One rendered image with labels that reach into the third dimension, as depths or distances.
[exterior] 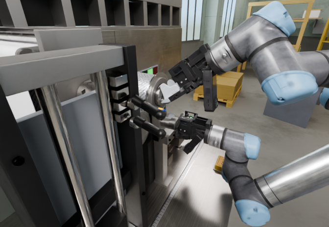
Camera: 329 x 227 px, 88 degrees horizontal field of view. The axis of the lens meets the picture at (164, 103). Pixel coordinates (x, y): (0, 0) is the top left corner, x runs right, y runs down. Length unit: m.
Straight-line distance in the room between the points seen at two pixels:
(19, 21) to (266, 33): 0.62
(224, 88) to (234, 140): 2.86
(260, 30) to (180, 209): 0.57
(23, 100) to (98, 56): 0.17
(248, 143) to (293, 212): 1.51
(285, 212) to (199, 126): 1.53
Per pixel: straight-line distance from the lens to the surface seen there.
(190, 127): 0.60
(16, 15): 0.66
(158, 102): 0.54
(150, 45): 1.08
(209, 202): 0.70
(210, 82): 0.44
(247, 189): 0.57
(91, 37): 0.32
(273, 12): 0.40
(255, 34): 0.39
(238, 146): 0.58
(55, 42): 0.29
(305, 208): 2.14
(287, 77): 0.35
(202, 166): 0.81
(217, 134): 0.59
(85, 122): 0.24
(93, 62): 0.19
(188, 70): 0.44
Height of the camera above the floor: 1.46
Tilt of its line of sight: 25 degrees down
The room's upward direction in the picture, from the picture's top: straight up
